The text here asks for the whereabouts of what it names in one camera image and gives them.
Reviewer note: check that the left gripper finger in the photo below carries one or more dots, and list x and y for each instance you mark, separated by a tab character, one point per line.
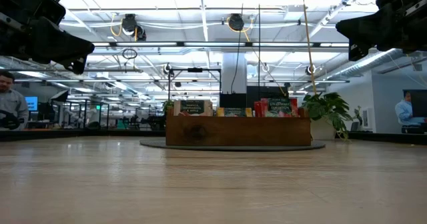
56	44

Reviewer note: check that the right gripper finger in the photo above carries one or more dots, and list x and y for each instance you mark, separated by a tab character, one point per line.
377	30

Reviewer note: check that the red strawberry tea sachet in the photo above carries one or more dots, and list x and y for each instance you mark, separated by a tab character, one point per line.
280	107
259	110

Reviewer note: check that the beige tea sachet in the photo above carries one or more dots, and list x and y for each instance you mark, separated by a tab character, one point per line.
193	107

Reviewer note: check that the yellow mango tea sachet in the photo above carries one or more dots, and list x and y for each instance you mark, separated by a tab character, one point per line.
235	112

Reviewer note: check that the wooden tea organizer box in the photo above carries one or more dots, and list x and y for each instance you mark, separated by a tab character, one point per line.
238	130

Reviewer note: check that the blue computer monitor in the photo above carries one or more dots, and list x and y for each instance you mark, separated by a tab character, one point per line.
32	103

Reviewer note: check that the person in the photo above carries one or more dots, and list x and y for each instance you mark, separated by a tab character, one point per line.
13	104
405	112

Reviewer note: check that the distant black rack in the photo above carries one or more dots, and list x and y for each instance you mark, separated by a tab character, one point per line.
84	115

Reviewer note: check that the green potted plant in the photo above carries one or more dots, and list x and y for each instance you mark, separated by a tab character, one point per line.
328	112

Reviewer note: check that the grey round woven placemat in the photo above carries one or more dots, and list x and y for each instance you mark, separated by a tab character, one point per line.
233	148

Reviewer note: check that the distant black gantry frame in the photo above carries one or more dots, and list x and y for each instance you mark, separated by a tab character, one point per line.
195	70

